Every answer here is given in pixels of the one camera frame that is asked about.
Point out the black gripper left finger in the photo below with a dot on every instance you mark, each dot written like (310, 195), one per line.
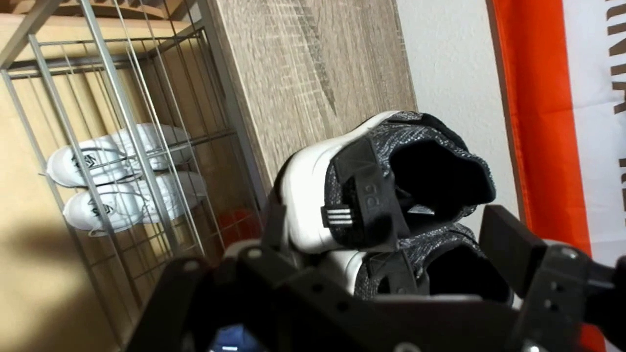
(275, 224)

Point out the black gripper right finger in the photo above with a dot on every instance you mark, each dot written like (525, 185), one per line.
(513, 252)

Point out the black knit shoe white sole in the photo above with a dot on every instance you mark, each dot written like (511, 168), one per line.
(392, 179)

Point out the grey metal shoe rack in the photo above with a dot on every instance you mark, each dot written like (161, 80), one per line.
(249, 81)

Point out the white sneaker upper one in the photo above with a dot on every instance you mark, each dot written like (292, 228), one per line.
(116, 158)

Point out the white sneaker one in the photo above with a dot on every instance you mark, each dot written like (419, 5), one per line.
(116, 158)
(128, 205)

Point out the white sneaker lower one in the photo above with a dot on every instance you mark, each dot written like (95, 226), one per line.
(128, 205)

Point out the California Republic flag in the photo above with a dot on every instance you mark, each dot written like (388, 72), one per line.
(562, 70)

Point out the wooden chair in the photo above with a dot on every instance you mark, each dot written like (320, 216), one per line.
(108, 9)

